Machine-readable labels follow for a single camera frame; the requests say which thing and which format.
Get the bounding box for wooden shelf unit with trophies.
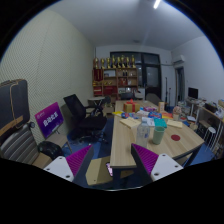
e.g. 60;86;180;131
92;54;139;98

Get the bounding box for light wooden chair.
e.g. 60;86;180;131
85;155;134;187

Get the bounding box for small brown cardboard box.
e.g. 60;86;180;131
157;101;166;114

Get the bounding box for yellow gift box red ribbon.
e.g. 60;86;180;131
123;98;142;114

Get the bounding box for black glass door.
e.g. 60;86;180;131
109;51;163;101

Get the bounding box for light green cup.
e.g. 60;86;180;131
152;125;166;146

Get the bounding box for smartphone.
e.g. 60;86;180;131
105;161;114;177

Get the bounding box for white air conditioner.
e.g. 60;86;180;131
172;54;186;66

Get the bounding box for teal book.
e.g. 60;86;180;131
153;118;168;129

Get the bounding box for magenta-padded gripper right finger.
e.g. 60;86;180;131
130;143;184;186

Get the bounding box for grey striped chair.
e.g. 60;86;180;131
0;123;42;165

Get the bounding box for wooden side desk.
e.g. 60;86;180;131
184;97;224;143

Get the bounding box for black computer monitor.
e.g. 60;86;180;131
187;87;199;100

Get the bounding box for black backpack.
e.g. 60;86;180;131
37;140;65;161

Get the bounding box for flat beige book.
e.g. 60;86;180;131
166;119;184;129

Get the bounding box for purple sign board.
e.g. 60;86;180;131
34;101;65;140

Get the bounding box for thick beige book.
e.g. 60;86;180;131
119;117;142;130

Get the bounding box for black case with tan trim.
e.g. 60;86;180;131
0;78;31;135

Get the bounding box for black office chair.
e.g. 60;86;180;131
63;93;109;143

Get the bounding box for clear plastic water bottle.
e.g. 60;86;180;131
135;116;151;149

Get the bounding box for pink flowers in white pot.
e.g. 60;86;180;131
172;105;183;121

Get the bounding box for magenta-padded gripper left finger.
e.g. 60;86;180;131
43;144;95;186

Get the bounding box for white round stool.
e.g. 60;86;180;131
203;126;218;152

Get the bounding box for small round white table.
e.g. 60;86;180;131
87;96;106;108

